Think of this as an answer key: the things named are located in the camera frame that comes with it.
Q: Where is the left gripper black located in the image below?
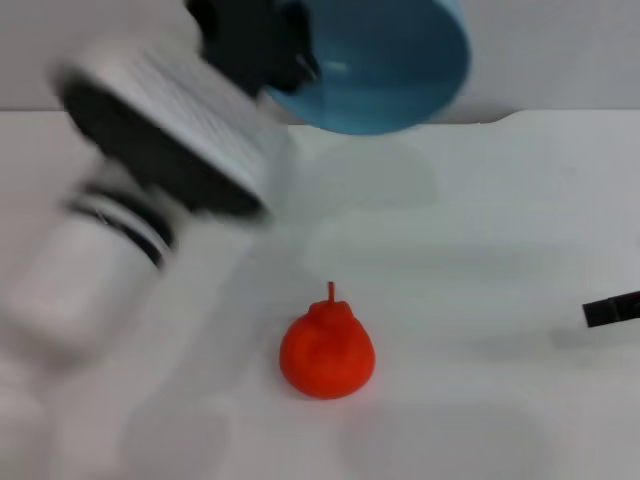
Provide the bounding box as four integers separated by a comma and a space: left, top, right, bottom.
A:
187, 0, 321, 95

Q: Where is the blue bowl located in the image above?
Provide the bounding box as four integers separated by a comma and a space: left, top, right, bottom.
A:
264, 0, 474, 136

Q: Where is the orange toy fruit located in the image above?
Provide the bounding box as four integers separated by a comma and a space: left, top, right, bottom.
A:
278, 281, 376, 400

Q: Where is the black and white wrist camera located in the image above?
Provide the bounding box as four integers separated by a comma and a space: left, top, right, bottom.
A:
58, 43, 284, 224

